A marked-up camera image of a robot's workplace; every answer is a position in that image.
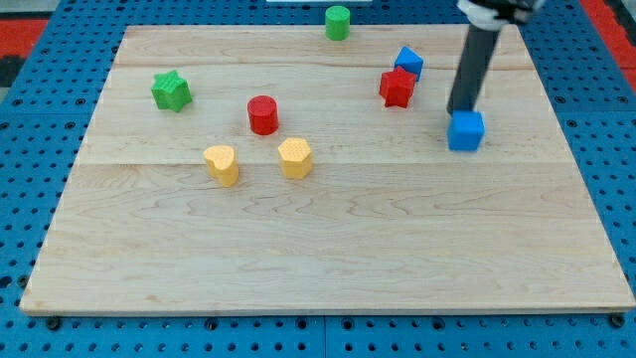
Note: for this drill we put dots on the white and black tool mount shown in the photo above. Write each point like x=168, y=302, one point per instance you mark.
x=493, y=15

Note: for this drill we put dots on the green cylinder block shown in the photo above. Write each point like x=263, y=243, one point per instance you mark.
x=337, y=22

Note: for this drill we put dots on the green star block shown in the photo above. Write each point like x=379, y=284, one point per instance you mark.
x=171, y=91

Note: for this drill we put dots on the red star block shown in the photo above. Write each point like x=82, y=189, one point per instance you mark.
x=396, y=87

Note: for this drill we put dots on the yellow heart block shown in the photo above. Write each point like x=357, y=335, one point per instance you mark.
x=222, y=164

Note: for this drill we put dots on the blue triangle block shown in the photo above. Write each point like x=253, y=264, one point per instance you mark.
x=410, y=61

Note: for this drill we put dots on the yellow hexagon block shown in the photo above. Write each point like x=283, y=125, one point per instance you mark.
x=296, y=160

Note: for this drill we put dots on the wooden board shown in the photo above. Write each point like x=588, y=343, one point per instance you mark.
x=388, y=222

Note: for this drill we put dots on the red cylinder block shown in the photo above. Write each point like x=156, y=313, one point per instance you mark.
x=262, y=114

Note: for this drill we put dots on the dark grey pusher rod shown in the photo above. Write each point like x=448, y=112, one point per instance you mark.
x=478, y=50

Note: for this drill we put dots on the blue cube block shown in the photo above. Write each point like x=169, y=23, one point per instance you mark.
x=465, y=130

